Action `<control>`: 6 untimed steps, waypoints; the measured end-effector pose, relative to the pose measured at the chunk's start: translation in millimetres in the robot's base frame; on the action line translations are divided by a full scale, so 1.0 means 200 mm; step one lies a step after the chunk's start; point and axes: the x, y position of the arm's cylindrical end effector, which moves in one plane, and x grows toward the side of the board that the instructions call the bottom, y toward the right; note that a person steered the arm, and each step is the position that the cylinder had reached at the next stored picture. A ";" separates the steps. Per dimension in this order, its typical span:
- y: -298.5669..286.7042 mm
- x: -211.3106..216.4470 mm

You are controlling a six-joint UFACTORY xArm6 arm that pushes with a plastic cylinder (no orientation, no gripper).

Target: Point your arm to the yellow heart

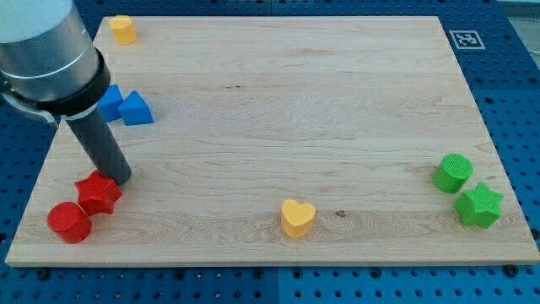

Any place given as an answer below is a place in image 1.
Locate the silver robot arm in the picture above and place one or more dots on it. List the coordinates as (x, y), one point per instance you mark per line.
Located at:
(49, 65)

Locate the yellow heart block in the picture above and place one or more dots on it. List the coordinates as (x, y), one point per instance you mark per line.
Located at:
(297, 219)

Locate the wooden board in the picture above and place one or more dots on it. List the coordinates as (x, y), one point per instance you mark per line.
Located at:
(349, 114)

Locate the blue triangle block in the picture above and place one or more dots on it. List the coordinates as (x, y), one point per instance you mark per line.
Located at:
(134, 110)

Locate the blue cube block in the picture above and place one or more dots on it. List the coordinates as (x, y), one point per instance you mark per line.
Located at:
(110, 102)

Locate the grey cylindrical pointer tool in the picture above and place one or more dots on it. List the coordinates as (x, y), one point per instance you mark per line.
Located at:
(96, 138)

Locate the red star block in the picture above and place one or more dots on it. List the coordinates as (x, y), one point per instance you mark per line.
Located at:
(97, 194)

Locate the green cylinder block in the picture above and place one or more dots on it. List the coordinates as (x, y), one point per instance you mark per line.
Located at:
(452, 173)

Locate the yellow pentagon block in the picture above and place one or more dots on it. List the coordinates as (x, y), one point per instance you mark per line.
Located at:
(123, 29)

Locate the red cylinder block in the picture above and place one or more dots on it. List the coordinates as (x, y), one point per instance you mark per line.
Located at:
(68, 221)

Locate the green star block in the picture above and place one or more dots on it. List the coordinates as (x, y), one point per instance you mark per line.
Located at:
(479, 206)

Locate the white fiducial marker tag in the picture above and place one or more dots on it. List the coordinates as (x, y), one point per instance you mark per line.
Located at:
(467, 40)

